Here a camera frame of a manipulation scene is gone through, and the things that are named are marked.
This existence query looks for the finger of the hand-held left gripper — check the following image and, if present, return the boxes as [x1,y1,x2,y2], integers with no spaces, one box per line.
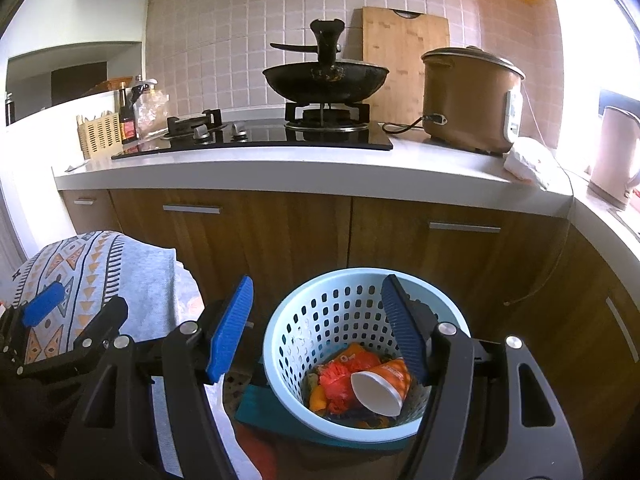
[0,282,66,377]
[20,296,130,379]

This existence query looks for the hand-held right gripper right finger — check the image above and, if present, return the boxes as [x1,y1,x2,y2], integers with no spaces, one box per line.
[381,273,557,480]

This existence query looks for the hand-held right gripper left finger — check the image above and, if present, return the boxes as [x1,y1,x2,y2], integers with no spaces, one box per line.
[60,274,255,480]

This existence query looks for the orange paper cup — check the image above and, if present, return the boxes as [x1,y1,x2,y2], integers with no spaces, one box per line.
[350,357,413,417]

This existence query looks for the light blue perforated basket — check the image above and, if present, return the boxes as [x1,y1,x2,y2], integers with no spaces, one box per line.
[262,267,471,443]

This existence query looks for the red plastic bag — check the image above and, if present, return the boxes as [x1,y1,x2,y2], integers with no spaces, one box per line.
[317,355,361,416]

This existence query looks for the orange printed packet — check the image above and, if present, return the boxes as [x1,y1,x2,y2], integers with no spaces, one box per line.
[332,342,386,368]

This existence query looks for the wooden kitchen cabinet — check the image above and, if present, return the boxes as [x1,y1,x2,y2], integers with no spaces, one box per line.
[60,187,640,480]

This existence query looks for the red cloth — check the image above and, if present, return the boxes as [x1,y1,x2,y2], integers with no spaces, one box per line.
[240,425,281,480]

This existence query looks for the beige slatted utensil basket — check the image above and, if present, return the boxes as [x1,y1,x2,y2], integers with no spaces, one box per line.
[76,112,123,159]

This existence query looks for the black glass stovetop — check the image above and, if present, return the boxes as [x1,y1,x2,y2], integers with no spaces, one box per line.
[111,119,394,161]

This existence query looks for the dark sauce bottle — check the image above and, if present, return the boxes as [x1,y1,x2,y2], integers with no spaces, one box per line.
[118,87,138,145]

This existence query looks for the white crumpled cloth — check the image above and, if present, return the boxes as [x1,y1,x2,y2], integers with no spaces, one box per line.
[502,137,563,191]

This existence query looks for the clear plastic food bag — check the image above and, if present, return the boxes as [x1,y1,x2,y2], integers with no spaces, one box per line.
[132,80,171,138]

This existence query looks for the brown rice cooker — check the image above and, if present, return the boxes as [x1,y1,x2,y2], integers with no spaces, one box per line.
[421,46,526,156]

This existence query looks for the black wok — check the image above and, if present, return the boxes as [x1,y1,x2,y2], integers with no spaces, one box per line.
[262,60,391,106]

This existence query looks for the wooden cutting board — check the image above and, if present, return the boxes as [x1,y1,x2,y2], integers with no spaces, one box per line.
[361,6,451,123]

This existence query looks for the pale pink kettle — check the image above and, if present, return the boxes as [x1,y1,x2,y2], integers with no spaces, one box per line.
[587,105,640,211]

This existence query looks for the black cooking utensil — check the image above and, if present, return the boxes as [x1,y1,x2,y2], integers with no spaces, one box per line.
[270,18,346,83]

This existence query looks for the thin hanging string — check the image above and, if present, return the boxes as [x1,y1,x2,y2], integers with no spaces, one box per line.
[502,85,576,308]

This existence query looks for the black power cord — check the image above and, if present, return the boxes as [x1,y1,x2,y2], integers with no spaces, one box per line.
[382,112,448,136]

